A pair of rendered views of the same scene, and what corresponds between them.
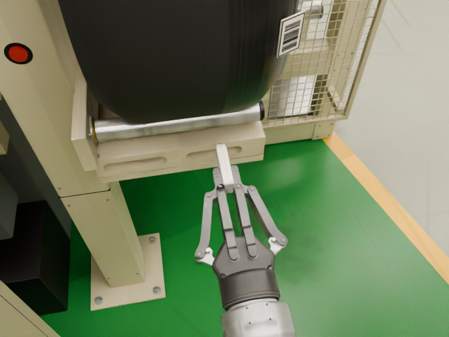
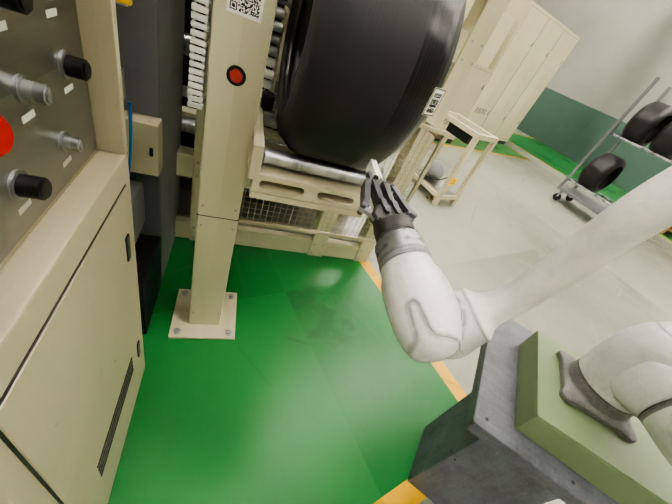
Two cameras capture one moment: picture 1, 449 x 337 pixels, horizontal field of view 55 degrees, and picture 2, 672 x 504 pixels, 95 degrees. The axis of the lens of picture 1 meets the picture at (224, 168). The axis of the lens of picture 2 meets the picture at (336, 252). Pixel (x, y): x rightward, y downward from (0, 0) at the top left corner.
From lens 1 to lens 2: 40 cm
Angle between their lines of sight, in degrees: 20
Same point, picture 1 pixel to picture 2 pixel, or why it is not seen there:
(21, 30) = (247, 58)
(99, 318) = (174, 345)
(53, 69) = (252, 99)
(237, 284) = (395, 219)
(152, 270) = (226, 317)
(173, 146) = (312, 183)
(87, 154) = (257, 163)
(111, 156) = (269, 175)
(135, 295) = (210, 332)
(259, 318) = (413, 236)
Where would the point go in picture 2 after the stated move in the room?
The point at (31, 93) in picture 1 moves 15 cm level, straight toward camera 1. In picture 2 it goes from (227, 111) to (247, 139)
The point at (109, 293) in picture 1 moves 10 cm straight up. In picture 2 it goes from (187, 327) to (188, 314)
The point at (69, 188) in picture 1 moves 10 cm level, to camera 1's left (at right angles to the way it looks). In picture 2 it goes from (210, 208) to (177, 199)
